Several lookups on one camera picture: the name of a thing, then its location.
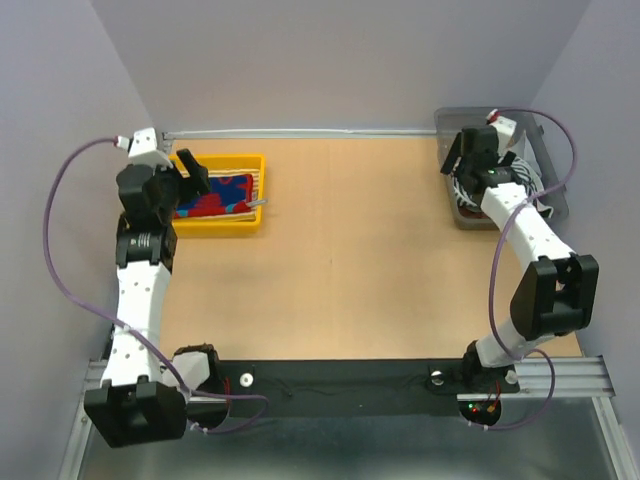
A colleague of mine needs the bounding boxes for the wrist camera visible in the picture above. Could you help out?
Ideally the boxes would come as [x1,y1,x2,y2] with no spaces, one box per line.
[486,109,517,152]
[115,127,173,169]

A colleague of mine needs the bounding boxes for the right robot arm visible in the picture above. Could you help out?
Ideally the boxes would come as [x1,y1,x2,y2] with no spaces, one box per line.
[441,122,599,390]

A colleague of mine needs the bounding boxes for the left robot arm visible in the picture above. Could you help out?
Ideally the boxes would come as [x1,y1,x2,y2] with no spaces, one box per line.
[84,149,223,448]

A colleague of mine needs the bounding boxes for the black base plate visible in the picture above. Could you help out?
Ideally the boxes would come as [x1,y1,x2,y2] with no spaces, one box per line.
[205,359,519,418]

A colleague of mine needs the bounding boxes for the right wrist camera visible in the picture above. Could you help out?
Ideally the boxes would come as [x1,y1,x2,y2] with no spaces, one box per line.
[486,109,517,152]

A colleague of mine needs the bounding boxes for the yellow plastic tray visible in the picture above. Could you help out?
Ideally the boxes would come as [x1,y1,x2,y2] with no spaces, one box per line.
[173,154,267,238]

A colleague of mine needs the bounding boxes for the yellow striped towel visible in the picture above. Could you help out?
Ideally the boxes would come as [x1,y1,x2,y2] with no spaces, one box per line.
[174,171,264,224]

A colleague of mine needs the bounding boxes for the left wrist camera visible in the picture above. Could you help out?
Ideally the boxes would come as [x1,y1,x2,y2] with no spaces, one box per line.
[115,127,173,169]

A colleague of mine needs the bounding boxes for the turquoise red patterned towel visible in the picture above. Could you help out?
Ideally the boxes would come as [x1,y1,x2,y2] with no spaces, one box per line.
[172,172,269,220]

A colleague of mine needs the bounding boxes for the aluminium frame rail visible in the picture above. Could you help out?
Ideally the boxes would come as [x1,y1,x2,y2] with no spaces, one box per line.
[99,352,614,400]

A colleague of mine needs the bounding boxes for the black white striped towel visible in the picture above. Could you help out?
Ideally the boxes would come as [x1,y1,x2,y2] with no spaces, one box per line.
[452,157,554,219]

